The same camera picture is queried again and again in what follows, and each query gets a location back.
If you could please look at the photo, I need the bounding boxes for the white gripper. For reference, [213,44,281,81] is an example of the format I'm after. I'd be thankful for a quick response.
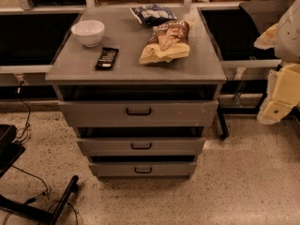
[257,63,300,125]

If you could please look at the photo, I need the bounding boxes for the grey top drawer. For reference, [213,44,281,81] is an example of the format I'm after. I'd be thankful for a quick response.
[59,101,218,128]

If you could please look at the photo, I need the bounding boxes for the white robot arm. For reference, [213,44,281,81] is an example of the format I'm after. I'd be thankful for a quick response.
[254,0,300,125]

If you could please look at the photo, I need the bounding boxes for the grey drawer cabinet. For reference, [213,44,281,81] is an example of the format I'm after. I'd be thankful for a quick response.
[45,5,227,182]

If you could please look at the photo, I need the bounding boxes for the grey bottom drawer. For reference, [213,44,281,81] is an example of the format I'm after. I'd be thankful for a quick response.
[89,162,196,177]

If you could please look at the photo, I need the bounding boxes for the black office chair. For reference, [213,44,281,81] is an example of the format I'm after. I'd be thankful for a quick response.
[217,0,300,141]

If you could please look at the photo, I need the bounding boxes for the yellow brown chip bag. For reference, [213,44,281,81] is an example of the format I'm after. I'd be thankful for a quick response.
[139,20,195,65]

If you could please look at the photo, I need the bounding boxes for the dark blue chip bag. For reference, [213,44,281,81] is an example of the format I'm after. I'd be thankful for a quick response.
[130,5,176,26]

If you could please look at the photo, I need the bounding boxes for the black chocolate bar wrapper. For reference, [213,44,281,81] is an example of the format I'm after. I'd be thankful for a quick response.
[95,47,119,70]

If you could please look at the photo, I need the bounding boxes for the white ceramic bowl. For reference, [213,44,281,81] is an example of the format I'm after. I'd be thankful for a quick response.
[71,20,105,47]

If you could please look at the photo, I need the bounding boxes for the black chair base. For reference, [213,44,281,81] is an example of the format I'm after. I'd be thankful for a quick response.
[0,124,80,225]

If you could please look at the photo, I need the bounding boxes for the black floor cable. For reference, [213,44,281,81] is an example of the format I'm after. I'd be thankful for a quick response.
[15,80,33,143]

